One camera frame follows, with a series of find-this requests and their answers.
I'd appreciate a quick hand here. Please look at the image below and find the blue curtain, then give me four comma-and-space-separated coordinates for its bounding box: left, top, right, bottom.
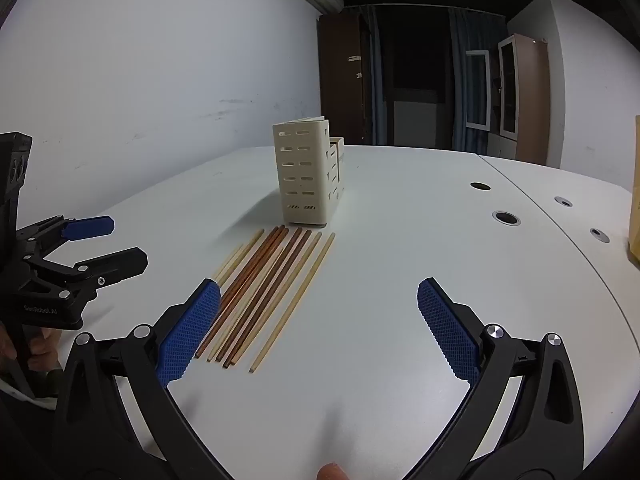
447, 7, 493, 153
367, 5, 389, 146

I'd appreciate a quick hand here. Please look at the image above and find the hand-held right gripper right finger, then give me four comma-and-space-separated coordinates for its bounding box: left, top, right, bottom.
416, 276, 586, 480

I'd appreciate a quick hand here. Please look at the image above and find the cream plastic utensil holder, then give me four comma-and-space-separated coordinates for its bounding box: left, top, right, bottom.
272, 116, 347, 226

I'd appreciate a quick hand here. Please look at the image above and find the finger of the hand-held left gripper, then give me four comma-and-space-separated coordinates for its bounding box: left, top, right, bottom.
15, 215, 116, 256
25, 246, 149, 306

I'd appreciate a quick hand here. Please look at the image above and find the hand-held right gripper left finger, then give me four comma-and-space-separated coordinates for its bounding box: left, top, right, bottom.
50, 277, 236, 480

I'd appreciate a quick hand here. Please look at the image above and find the bunch of wooden chopsticks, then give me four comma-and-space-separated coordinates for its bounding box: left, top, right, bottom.
195, 225, 337, 375

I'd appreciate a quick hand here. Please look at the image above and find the dark brown wooden wardrobe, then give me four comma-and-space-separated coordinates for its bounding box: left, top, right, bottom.
317, 7, 373, 146

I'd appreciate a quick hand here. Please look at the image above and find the person's left hand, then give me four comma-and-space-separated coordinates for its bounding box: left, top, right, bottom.
0, 324, 62, 373

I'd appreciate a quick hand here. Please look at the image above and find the brown glass-door cabinet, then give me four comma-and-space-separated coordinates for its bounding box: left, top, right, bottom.
487, 34, 551, 166

